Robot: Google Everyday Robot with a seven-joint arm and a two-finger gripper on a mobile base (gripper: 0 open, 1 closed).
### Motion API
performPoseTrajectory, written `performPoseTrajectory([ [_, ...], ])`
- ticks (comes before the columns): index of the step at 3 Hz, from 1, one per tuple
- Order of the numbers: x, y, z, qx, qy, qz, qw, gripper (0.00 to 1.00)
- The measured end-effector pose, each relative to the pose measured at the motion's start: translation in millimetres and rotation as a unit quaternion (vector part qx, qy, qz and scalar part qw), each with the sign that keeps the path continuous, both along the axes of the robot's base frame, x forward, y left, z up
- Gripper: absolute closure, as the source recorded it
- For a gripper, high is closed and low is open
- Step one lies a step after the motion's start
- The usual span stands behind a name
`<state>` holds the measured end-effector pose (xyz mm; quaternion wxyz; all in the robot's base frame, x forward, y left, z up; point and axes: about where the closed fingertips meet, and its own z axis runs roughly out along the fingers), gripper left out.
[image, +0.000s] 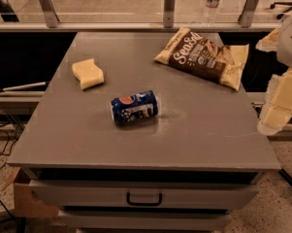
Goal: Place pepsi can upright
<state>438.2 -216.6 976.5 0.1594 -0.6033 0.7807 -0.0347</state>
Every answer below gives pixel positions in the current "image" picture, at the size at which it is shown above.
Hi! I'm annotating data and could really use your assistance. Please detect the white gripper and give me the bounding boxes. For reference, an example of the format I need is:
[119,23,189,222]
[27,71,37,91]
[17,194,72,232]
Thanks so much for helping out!
[255,12,292,136]

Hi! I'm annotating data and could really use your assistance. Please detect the blue pepsi can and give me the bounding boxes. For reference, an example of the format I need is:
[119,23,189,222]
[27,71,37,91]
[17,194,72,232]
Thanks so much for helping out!
[110,90,158,124]

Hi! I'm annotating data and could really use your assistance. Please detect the brown sea salt chip bag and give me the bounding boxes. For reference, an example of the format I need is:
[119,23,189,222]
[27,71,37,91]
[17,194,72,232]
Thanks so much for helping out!
[154,27,249,90]

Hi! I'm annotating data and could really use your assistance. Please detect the clear plastic water bottle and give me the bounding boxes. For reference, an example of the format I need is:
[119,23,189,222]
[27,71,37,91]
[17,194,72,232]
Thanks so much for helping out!
[203,0,221,27]

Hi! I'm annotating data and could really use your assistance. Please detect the yellow sponge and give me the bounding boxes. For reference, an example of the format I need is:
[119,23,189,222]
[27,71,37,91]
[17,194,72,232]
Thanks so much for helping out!
[72,59,104,90]

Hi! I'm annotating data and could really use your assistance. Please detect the grey upper drawer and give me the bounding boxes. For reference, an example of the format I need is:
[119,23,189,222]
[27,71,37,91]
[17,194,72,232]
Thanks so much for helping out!
[30,180,258,211]

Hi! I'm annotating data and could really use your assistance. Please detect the grey drawer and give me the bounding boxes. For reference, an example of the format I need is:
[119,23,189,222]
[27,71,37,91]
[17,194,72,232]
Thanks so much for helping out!
[58,211,231,231]
[30,180,258,211]

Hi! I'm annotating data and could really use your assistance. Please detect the grey lower drawer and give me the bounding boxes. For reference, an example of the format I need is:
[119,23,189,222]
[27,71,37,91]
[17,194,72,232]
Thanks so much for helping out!
[58,211,231,231]

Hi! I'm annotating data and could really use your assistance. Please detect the grey metal rod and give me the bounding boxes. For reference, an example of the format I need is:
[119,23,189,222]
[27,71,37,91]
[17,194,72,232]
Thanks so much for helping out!
[0,82,49,93]

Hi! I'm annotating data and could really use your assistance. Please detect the brown cardboard box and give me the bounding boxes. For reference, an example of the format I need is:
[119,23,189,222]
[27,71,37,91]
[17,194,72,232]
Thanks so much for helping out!
[4,168,58,217]

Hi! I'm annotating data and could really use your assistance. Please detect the metal window rail frame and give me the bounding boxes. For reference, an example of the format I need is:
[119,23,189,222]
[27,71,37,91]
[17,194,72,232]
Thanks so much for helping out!
[0,0,281,32]

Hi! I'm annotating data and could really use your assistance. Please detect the black drawer handle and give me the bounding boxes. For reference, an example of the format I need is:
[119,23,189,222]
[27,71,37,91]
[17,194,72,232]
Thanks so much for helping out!
[126,192,163,207]

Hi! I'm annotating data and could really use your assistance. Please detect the black floor cables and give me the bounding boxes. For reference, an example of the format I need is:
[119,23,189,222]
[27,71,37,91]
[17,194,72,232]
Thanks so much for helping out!
[0,104,26,233]

